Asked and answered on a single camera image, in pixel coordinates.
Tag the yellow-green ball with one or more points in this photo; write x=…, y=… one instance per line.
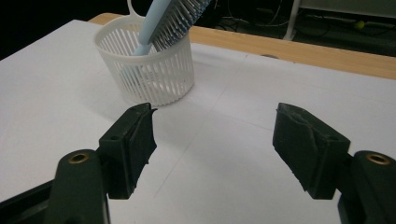
x=359, y=25

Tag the light blue hairbrush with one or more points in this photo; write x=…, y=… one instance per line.
x=152, y=21

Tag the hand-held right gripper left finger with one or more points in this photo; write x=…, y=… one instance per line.
x=130, y=155

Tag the pale grey panel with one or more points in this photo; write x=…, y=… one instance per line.
x=348, y=6

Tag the white slotted plastic basket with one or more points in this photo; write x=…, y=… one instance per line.
x=162, y=81

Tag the white stand pole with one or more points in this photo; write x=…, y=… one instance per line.
x=292, y=18

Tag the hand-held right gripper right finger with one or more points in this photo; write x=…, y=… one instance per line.
x=308, y=152

